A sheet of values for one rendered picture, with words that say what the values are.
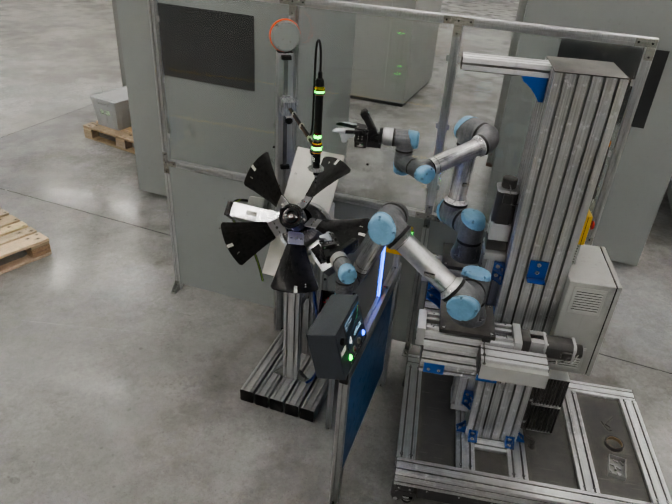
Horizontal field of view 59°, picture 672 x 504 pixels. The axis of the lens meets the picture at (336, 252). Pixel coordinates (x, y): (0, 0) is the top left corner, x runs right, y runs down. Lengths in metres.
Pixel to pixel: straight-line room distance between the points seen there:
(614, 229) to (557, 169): 2.93
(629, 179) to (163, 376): 3.68
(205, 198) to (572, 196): 2.34
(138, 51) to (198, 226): 1.83
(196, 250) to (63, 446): 1.50
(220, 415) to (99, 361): 0.89
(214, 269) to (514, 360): 2.33
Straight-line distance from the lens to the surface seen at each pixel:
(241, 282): 4.10
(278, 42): 3.16
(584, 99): 2.31
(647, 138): 4.99
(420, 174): 2.44
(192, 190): 3.94
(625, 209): 5.19
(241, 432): 3.36
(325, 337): 1.98
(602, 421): 3.53
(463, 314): 2.27
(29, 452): 3.51
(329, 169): 2.82
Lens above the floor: 2.50
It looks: 31 degrees down
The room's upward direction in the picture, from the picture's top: 4 degrees clockwise
